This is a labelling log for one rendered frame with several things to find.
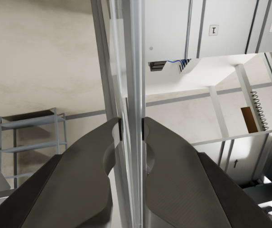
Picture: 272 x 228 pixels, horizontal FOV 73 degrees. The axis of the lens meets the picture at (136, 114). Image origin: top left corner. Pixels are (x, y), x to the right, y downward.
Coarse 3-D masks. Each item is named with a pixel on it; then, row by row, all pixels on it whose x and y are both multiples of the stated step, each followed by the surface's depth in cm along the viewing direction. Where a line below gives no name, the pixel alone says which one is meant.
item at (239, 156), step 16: (192, 144) 39; (208, 144) 39; (224, 144) 40; (240, 144) 41; (256, 144) 42; (224, 160) 42; (240, 160) 44; (256, 160) 45; (240, 176) 47; (256, 176) 48
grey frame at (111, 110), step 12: (96, 0) 76; (96, 12) 75; (96, 24) 72; (96, 36) 71; (108, 60) 69; (264, 60) 83; (108, 72) 67; (108, 84) 67; (108, 96) 66; (108, 108) 64; (120, 144) 61; (120, 156) 60; (120, 168) 60; (120, 180) 58; (120, 192) 57; (120, 204) 56; (120, 216) 55
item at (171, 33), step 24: (168, 0) 25; (192, 0) 26; (216, 0) 26; (240, 0) 27; (264, 0) 28; (168, 24) 26; (192, 24) 27; (216, 24) 28; (240, 24) 29; (264, 24) 29; (168, 48) 28; (192, 48) 29; (216, 48) 30; (240, 48) 30; (264, 48) 31
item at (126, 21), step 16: (112, 0) 8; (128, 0) 8; (112, 16) 8; (128, 16) 8; (128, 32) 9; (128, 48) 9; (128, 64) 10; (128, 80) 10; (128, 96) 11; (128, 112) 12; (128, 128) 13; (128, 144) 14; (128, 160) 15; (128, 176) 17
